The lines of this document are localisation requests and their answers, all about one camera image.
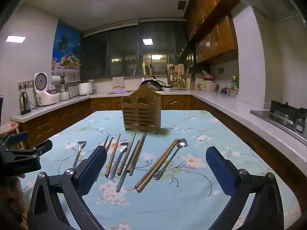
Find blue floral tablecloth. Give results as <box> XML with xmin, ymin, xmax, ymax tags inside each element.
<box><xmin>23</xmin><ymin>110</ymin><xmax>301</xmax><ymax>230</ymax></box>

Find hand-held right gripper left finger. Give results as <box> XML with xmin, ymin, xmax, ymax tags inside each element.
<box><xmin>27</xmin><ymin>145</ymin><xmax>107</xmax><ymax>230</ymax></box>

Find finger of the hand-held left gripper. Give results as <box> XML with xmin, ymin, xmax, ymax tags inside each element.
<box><xmin>5</xmin><ymin>139</ymin><xmax>53</xmax><ymax>159</ymax></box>
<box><xmin>0</xmin><ymin>131</ymin><xmax>29</xmax><ymax>148</ymax></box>

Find wooden wall cabinets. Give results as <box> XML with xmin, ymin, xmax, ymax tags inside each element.
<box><xmin>184</xmin><ymin>0</ymin><xmax>239</xmax><ymax>64</ymax></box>

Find small steel spoon left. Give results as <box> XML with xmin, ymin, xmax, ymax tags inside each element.
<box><xmin>73</xmin><ymin>141</ymin><xmax>87</xmax><ymax>170</ymax></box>

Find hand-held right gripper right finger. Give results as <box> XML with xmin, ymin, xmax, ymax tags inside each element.
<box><xmin>205</xmin><ymin>146</ymin><xmax>285</xmax><ymax>230</ymax></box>

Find wooden stool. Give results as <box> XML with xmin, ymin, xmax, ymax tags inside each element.
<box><xmin>0</xmin><ymin>121</ymin><xmax>26</xmax><ymax>149</ymax></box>

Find dark chopstick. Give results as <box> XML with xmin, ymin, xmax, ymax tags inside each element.
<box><xmin>129</xmin><ymin>133</ymin><xmax>147</xmax><ymax>176</ymax></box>

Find fruit and palm wall poster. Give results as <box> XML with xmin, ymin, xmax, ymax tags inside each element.
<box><xmin>51</xmin><ymin>21</ymin><xmax>82</xmax><ymax>82</ymax></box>

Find beige hanging towel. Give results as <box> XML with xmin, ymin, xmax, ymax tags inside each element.
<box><xmin>112</xmin><ymin>76</ymin><xmax>125</xmax><ymax>89</ymax></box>

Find wall power outlet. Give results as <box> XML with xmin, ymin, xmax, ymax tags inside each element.
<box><xmin>18</xmin><ymin>80</ymin><xmax>33</xmax><ymax>90</ymax></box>

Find wooden kitchen tool rack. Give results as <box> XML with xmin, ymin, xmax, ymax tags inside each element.
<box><xmin>166</xmin><ymin>63</ymin><xmax>187</xmax><ymax>87</ymax></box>

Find wooden base cabinets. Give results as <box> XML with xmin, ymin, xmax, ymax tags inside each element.
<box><xmin>18</xmin><ymin>94</ymin><xmax>307</xmax><ymax>211</ymax></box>

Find wooden utensil holder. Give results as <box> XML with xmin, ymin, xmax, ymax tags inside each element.
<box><xmin>121</xmin><ymin>85</ymin><xmax>162</xmax><ymax>134</ymax></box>

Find stack of pink containers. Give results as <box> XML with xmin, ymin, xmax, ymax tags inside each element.
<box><xmin>199</xmin><ymin>74</ymin><xmax>220</xmax><ymax>93</ymax></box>

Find steel electric kettle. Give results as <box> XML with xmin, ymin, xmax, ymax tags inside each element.
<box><xmin>19</xmin><ymin>91</ymin><xmax>31</xmax><ymax>115</ymax></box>

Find white kitchen countertop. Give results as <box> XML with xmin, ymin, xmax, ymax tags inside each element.
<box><xmin>11</xmin><ymin>87</ymin><xmax>307</xmax><ymax>173</ymax></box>

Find person's left hand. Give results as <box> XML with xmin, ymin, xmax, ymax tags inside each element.
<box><xmin>0</xmin><ymin>174</ymin><xmax>26</xmax><ymax>221</ymax></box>

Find gas stove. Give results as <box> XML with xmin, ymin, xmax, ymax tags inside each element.
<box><xmin>250</xmin><ymin>100</ymin><xmax>307</xmax><ymax>146</ymax></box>

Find black wok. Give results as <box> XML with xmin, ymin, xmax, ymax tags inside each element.
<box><xmin>139</xmin><ymin>79</ymin><xmax>173</xmax><ymax>92</ymax></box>

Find metal spoon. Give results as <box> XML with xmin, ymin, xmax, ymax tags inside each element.
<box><xmin>154</xmin><ymin>138</ymin><xmax>188</xmax><ymax>180</ymax></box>
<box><xmin>108</xmin><ymin>142</ymin><xmax>130</xmax><ymax>179</ymax></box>

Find white rice cooker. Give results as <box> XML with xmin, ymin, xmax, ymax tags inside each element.
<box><xmin>34</xmin><ymin>72</ymin><xmax>60</xmax><ymax>106</ymax></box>

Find white pot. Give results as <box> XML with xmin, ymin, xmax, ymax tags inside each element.
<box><xmin>78</xmin><ymin>82</ymin><xmax>93</xmax><ymax>96</ymax></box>

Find dark kitchen window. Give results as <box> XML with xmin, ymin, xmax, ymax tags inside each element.
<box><xmin>80</xmin><ymin>19</ymin><xmax>192</xmax><ymax>81</ymax></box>

